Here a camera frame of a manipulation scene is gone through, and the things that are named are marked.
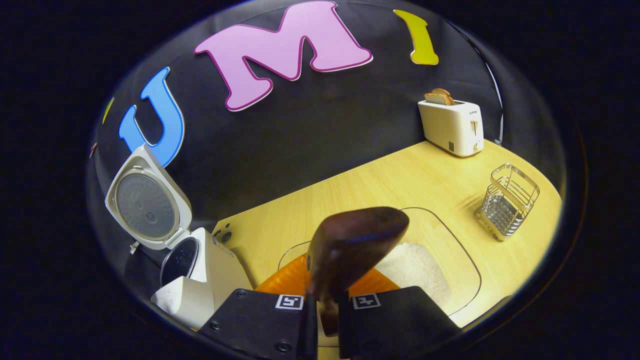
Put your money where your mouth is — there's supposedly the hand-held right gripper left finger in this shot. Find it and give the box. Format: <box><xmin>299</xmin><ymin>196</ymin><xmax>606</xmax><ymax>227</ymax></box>
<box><xmin>197</xmin><ymin>252</ymin><xmax>318</xmax><ymax>360</ymax></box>

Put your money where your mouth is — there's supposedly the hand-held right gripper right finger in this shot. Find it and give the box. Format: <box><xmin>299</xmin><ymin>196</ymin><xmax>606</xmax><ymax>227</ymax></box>
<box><xmin>337</xmin><ymin>267</ymin><xmax>462</xmax><ymax>360</ymax></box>

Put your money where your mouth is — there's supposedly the white rice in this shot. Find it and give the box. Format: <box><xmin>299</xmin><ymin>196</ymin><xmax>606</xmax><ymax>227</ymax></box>
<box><xmin>372</xmin><ymin>242</ymin><xmax>452</xmax><ymax>308</ymax></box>

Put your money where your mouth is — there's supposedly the white rice cooker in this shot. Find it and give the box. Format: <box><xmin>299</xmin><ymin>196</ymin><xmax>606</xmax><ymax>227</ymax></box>
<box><xmin>104</xmin><ymin>143</ymin><xmax>253</xmax><ymax>331</ymax></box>

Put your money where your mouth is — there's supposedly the brown wooden spoon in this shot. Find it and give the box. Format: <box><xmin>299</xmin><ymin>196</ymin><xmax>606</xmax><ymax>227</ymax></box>
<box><xmin>306</xmin><ymin>206</ymin><xmax>410</xmax><ymax>337</ymax></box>

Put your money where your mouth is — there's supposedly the metal wire chopstick holder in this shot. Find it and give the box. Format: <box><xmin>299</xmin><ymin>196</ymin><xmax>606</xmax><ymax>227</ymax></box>
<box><xmin>475</xmin><ymin>163</ymin><xmax>541</xmax><ymax>242</ymax></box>

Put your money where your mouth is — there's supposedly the clear plastic container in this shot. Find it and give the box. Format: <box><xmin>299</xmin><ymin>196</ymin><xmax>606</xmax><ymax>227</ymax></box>
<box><xmin>277</xmin><ymin>207</ymin><xmax>482</xmax><ymax>321</ymax></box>

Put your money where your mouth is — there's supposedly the black backdrop cloth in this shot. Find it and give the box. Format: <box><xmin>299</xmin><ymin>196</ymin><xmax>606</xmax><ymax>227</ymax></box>
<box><xmin>87</xmin><ymin>0</ymin><xmax>568</xmax><ymax>301</ymax></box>

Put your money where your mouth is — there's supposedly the white toaster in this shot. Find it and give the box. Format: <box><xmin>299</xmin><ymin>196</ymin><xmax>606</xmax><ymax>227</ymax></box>
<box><xmin>418</xmin><ymin>99</ymin><xmax>485</xmax><ymax>158</ymax></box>

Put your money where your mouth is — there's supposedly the white hanging cable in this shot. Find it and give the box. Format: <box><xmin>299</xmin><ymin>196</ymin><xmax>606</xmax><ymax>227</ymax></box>
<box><xmin>482</xmin><ymin>60</ymin><xmax>505</xmax><ymax>146</ymax></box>

